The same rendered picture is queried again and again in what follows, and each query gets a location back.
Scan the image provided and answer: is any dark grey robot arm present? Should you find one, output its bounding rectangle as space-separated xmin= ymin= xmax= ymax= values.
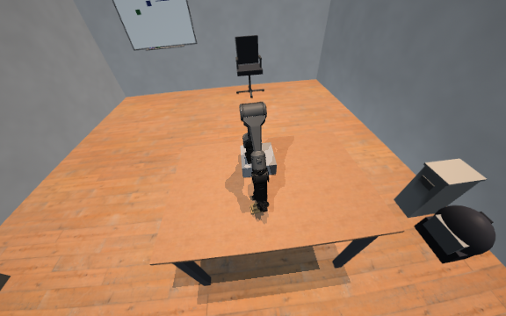
xmin=239 ymin=102 xmax=269 ymax=196

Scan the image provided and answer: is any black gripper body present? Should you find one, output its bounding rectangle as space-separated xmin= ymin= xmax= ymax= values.
xmin=252 ymin=192 xmax=268 ymax=212

